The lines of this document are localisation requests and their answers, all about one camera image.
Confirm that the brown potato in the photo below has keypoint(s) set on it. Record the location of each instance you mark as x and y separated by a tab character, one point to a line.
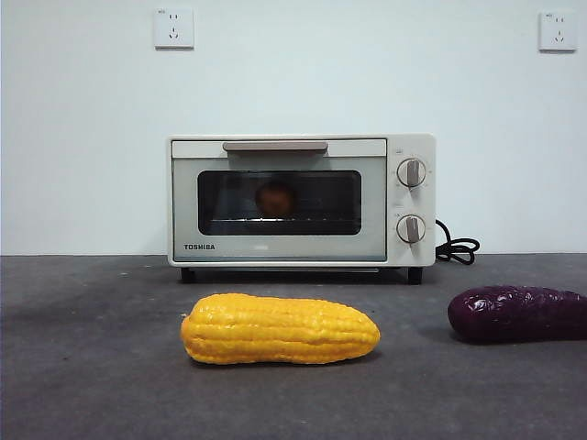
275	198

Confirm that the glass oven door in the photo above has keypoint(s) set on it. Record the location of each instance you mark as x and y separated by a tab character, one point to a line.
280	249

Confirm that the beige oven knob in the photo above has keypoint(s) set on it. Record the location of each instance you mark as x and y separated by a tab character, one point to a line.
412	173
411	229

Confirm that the white toaster oven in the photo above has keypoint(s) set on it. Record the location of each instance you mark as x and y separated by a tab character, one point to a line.
413	201

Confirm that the purple sweet potato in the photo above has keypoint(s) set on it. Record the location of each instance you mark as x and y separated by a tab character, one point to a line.
518	316

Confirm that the yellow corn cob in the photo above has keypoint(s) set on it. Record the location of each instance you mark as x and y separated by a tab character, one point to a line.
280	330

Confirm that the white wall socket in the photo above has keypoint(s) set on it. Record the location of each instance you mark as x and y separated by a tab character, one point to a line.
558	32
174	28

